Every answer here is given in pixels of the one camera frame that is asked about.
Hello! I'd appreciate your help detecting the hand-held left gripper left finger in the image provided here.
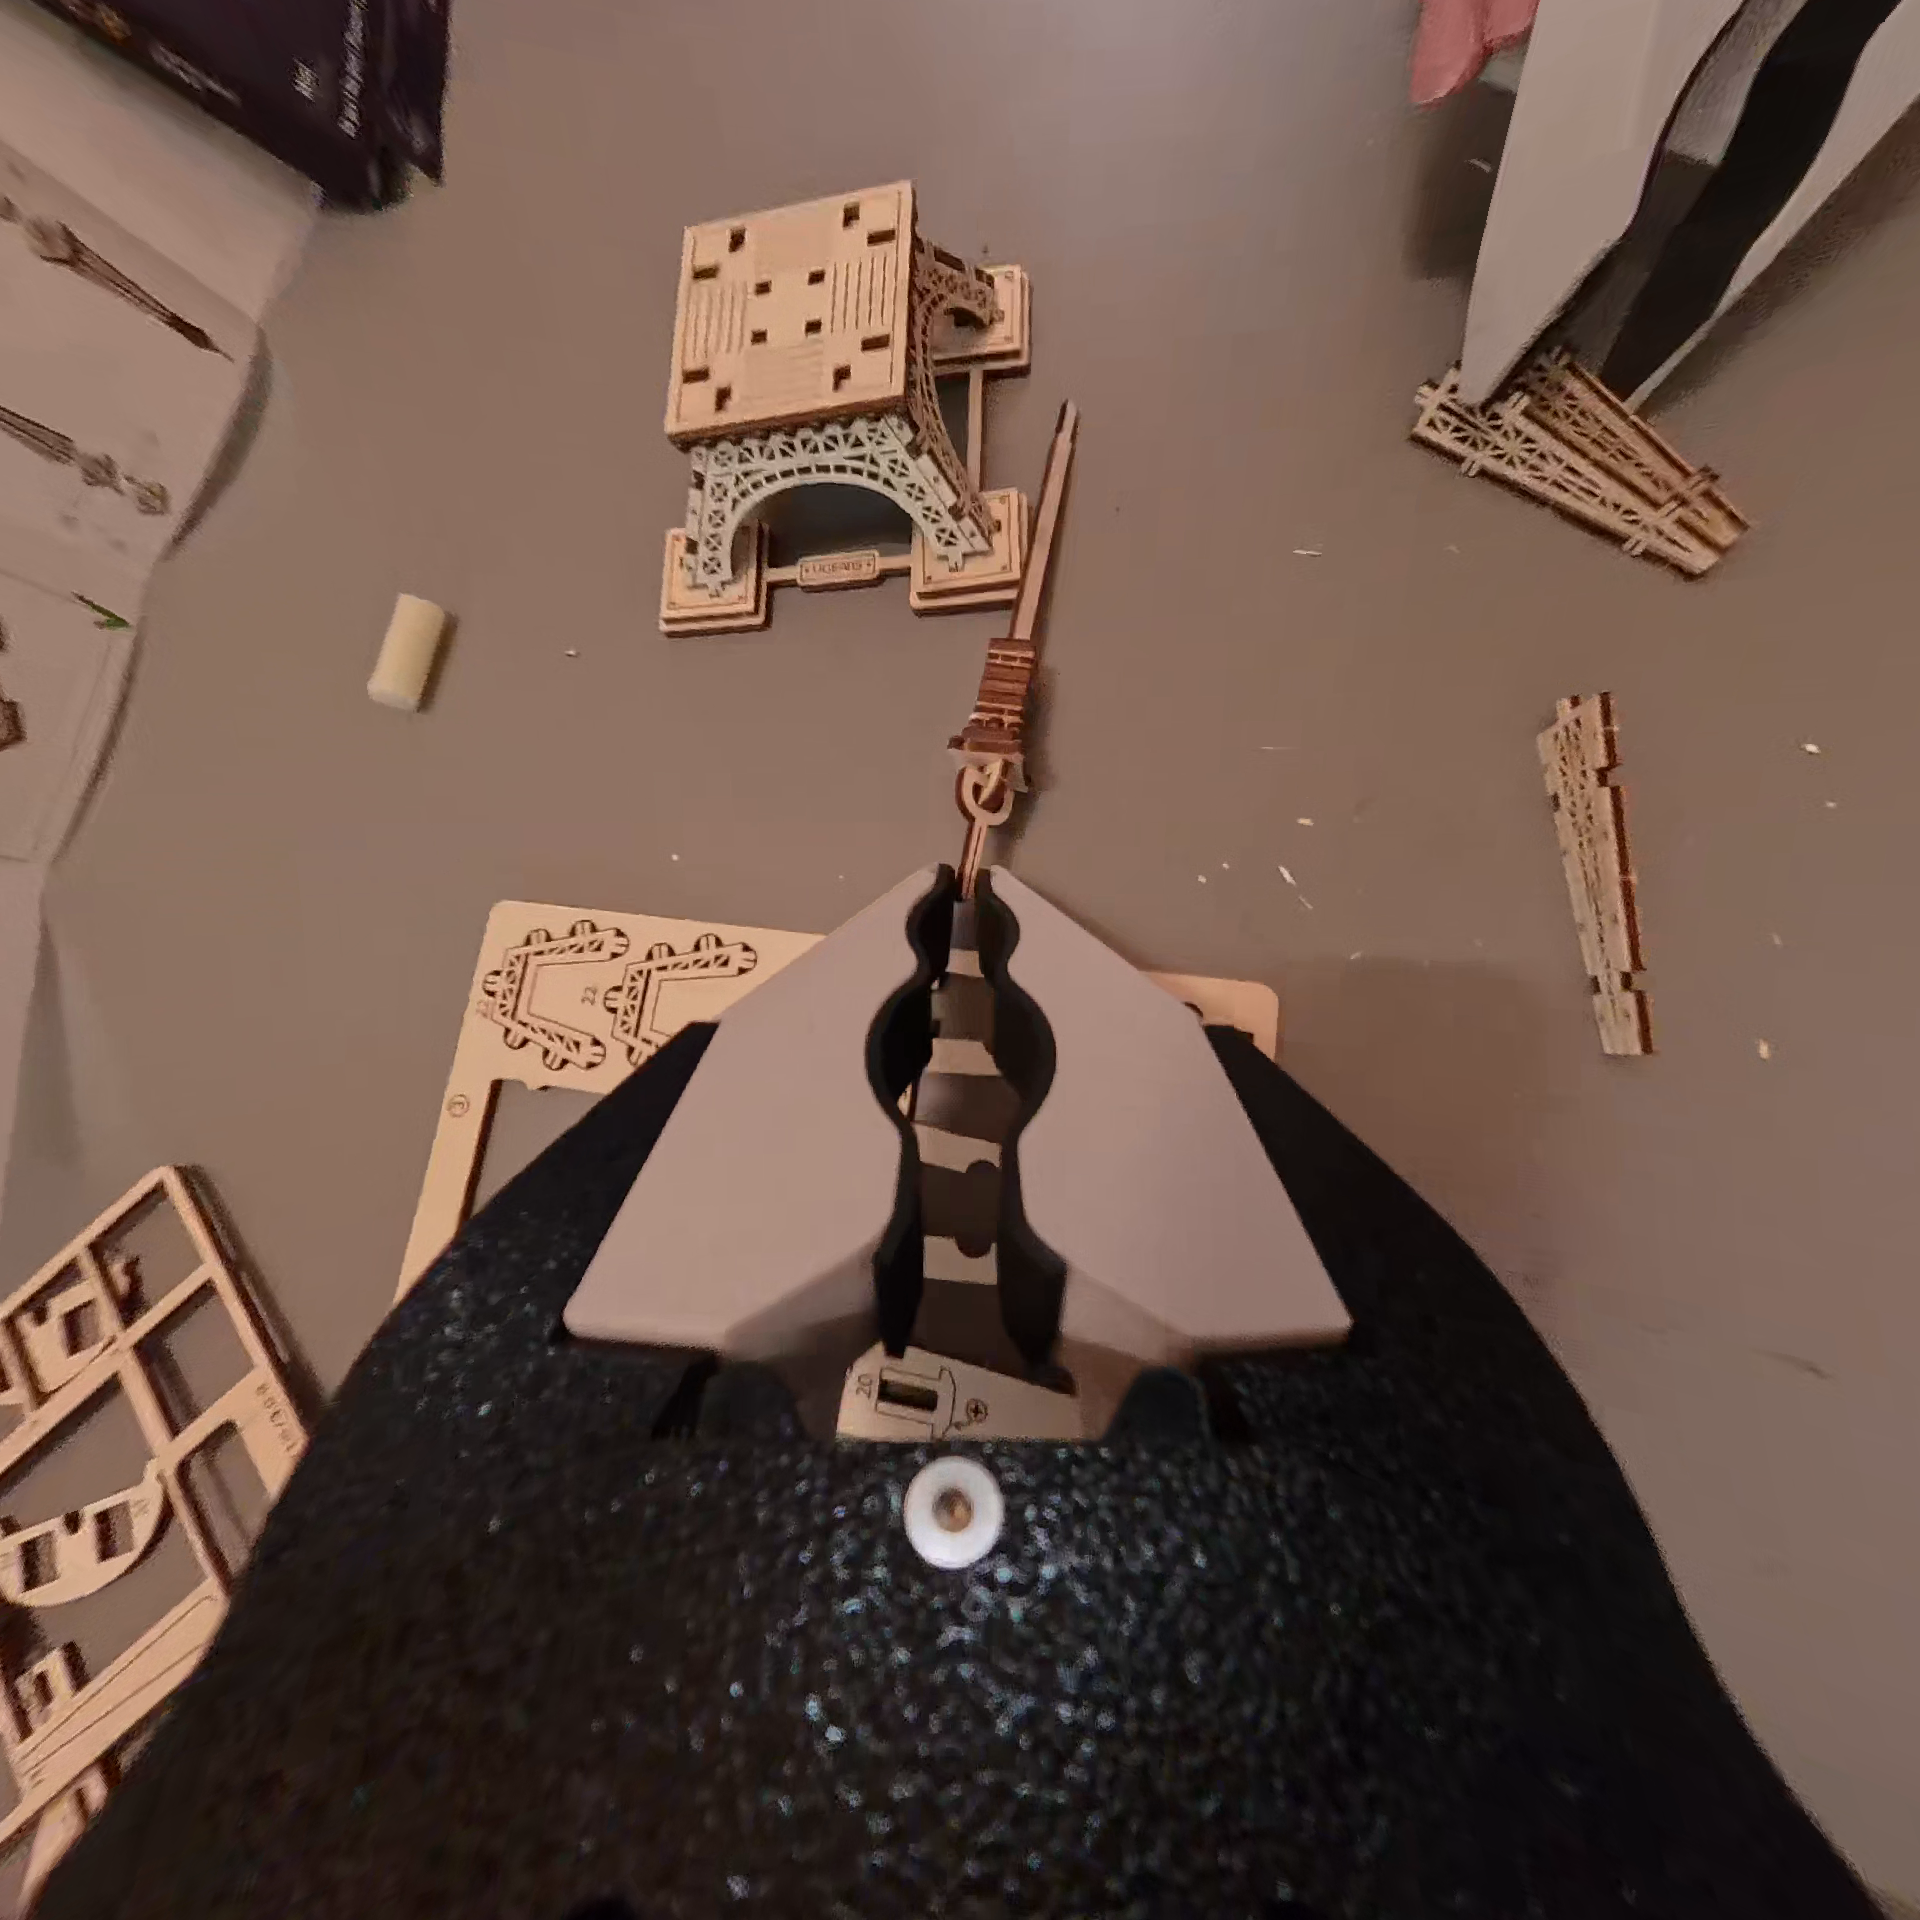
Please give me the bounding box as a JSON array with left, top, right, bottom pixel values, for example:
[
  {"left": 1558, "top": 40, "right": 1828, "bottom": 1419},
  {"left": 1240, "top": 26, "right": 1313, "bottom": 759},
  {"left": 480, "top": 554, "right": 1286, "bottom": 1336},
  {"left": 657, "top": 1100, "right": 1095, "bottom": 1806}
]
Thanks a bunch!
[{"left": 563, "top": 863, "right": 963, "bottom": 1356}]

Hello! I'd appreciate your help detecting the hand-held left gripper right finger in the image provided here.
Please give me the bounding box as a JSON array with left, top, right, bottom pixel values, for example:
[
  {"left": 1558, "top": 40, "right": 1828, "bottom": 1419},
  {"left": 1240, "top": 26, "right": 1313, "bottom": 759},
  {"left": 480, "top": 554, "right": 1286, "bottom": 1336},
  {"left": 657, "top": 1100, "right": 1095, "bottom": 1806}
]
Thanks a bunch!
[{"left": 978, "top": 863, "right": 1356, "bottom": 1414}]

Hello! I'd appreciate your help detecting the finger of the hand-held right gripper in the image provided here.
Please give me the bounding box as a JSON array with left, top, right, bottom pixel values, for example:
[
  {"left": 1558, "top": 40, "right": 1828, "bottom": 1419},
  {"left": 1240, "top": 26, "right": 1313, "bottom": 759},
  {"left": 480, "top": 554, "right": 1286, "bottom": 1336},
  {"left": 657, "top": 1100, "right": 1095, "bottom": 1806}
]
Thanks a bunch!
[
  {"left": 1458, "top": 0, "right": 1766, "bottom": 410},
  {"left": 1598, "top": 0, "right": 1920, "bottom": 413}
]

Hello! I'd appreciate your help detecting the wooden lattice tower section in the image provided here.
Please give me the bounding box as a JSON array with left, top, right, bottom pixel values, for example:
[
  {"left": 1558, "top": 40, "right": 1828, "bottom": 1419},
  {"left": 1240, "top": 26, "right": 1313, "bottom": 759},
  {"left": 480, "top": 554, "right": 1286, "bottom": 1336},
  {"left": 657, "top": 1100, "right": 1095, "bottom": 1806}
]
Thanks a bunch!
[{"left": 1410, "top": 349, "right": 1752, "bottom": 578}]

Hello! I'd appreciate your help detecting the wooden tower spire piece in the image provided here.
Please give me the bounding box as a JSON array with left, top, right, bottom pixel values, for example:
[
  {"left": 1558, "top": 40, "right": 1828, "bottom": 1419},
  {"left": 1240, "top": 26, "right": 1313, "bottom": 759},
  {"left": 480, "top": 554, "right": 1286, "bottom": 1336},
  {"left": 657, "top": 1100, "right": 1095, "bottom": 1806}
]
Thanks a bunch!
[{"left": 944, "top": 397, "right": 1081, "bottom": 906}]

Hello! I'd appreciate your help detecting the pink cloth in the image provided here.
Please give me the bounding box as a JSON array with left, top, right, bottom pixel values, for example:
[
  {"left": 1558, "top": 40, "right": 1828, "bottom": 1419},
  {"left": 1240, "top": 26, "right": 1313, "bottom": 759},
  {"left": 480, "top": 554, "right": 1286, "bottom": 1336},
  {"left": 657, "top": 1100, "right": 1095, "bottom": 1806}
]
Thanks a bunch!
[{"left": 1410, "top": 0, "right": 1540, "bottom": 108}]

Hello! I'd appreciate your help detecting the wooden puzzle sheet with parts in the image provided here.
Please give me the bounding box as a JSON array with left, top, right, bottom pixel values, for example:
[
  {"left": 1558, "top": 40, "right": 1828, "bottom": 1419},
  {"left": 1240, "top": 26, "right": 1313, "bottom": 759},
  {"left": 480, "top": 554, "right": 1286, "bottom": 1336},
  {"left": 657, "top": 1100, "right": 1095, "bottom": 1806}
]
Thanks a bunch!
[{"left": 393, "top": 898, "right": 1281, "bottom": 1448}]

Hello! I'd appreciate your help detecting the wooden lattice panel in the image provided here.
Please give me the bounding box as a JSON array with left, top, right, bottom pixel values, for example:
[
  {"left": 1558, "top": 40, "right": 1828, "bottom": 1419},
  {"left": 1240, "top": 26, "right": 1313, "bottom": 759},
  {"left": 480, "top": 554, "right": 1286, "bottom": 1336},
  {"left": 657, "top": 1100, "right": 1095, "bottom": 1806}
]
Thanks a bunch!
[{"left": 1536, "top": 691, "right": 1658, "bottom": 1058}]

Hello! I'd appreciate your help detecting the white wax cylinder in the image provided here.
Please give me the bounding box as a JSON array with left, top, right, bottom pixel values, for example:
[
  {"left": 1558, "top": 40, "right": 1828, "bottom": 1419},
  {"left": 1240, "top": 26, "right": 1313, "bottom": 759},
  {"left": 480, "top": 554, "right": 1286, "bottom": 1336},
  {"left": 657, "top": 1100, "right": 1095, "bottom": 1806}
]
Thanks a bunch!
[{"left": 366, "top": 592, "right": 458, "bottom": 711}]

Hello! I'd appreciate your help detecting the wooden tower base model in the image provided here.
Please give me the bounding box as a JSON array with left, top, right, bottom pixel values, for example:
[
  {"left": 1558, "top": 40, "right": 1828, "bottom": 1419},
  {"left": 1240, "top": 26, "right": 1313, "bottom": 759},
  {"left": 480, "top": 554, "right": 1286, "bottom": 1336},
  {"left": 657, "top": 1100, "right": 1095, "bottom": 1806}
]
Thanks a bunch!
[{"left": 657, "top": 181, "right": 1039, "bottom": 640}]

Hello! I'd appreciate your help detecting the paper instruction sheet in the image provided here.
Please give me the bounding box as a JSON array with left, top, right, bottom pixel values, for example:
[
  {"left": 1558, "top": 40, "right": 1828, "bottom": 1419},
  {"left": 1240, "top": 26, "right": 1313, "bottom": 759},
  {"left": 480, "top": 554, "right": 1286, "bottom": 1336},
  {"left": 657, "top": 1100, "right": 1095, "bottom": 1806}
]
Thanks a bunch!
[{"left": 0, "top": 142, "right": 274, "bottom": 867}]

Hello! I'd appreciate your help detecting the black cardboard box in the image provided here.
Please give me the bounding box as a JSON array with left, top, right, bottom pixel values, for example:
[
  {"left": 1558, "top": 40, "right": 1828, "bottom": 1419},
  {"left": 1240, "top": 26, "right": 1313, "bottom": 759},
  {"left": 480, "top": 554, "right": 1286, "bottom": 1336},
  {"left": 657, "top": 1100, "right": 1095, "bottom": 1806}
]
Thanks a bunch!
[{"left": 27, "top": 0, "right": 454, "bottom": 212}]

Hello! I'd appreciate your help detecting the empty wooden puzzle sheet frame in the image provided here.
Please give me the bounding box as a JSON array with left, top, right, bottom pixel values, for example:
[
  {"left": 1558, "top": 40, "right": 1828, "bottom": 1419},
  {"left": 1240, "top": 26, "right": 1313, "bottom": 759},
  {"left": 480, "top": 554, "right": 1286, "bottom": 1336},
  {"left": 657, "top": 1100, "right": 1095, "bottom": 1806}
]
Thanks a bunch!
[{"left": 0, "top": 1166, "right": 328, "bottom": 1911}]

